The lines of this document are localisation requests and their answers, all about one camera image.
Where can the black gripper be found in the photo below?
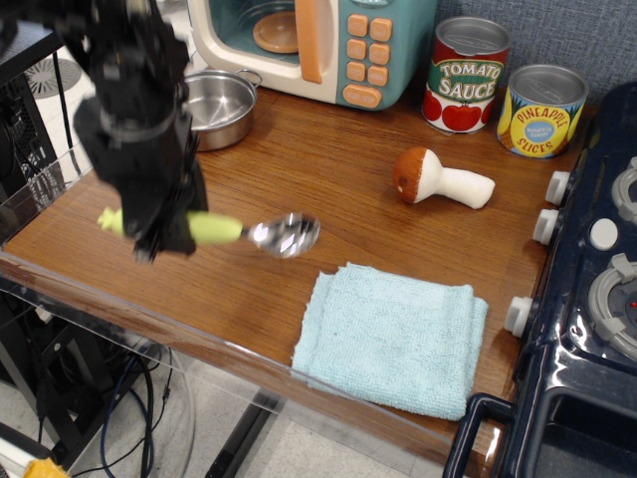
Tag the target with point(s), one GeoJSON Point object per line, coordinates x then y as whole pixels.
{"type": "Point", "coordinates": [153, 169]}

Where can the spoon with green handle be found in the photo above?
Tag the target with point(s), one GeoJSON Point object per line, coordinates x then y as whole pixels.
{"type": "Point", "coordinates": [284, 238]}

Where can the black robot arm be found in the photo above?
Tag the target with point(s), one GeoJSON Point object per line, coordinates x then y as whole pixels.
{"type": "Point", "coordinates": [132, 56]}

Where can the light blue folded towel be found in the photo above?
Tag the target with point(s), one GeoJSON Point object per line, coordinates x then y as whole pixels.
{"type": "Point", "coordinates": [392, 340]}

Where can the stainless steel pot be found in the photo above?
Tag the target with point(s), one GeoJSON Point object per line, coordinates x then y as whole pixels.
{"type": "Point", "coordinates": [222, 106]}

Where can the toy microwave teal and cream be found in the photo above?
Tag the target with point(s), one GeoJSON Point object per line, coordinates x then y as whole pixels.
{"type": "Point", "coordinates": [358, 54]}

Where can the plush mushroom toy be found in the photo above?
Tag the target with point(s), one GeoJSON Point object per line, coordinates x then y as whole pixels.
{"type": "Point", "coordinates": [418, 174]}

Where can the tomato sauce can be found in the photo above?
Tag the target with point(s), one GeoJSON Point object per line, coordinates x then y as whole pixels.
{"type": "Point", "coordinates": [467, 63]}

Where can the white stove knob front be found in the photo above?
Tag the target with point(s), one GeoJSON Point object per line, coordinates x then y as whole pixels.
{"type": "Point", "coordinates": [518, 315]}

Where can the white stove knob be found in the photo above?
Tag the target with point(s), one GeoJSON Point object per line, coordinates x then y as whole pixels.
{"type": "Point", "coordinates": [557, 187]}
{"type": "Point", "coordinates": [544, 226]}
{"type": "Point", "coordinates": [518, 315]}

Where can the white stove knob middle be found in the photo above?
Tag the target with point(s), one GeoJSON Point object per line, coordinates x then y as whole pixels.
{"type": "Point", "coordinates": [544, 226]}

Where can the white stove knob rear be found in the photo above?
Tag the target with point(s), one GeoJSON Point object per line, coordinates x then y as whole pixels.
{"type": "Point", "coordinates": [557, 187]}

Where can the pineapple slices can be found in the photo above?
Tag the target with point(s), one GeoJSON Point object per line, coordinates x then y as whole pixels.
{"type": "Point", "coordinates": [541, 111]}

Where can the dark blue toy stove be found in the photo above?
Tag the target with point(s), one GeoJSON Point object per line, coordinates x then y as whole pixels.
{"type": "Point", "coordinates": [574, 409]}

